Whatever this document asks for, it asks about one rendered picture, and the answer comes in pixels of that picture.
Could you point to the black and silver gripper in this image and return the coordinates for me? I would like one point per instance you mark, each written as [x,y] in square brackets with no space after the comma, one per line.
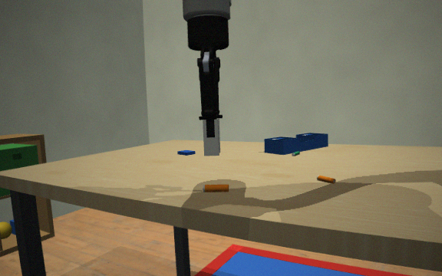
[210,33]

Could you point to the blue rectangular block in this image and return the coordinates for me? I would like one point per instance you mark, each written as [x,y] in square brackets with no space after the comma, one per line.
[186,152]

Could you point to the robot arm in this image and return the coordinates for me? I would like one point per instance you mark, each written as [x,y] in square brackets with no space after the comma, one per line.
[194,8]

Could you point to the blue three-compartment bin rack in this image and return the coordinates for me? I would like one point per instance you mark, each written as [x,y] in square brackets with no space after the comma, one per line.
[287,145]

